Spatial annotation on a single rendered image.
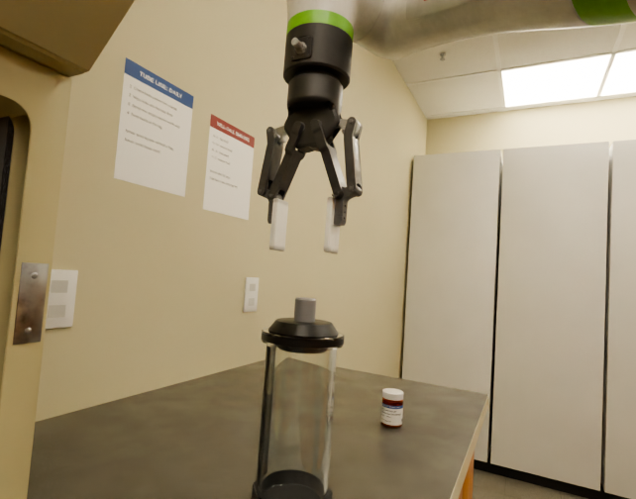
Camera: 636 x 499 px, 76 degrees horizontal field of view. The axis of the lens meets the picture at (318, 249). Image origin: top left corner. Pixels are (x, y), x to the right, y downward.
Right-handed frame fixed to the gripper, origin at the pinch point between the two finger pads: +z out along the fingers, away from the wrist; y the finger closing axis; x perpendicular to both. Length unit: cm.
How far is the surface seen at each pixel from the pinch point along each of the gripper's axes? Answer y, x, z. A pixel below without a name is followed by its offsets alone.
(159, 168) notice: -55, 22, -18
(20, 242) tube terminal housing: -11.9, -28.0, 4.9
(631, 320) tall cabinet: 82, 254, 18
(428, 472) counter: 13.9, 21.4, 35.6
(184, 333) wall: -55, 36, 24
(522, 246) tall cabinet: 22, 254, -24
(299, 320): 1.0, -1.2, 11.7
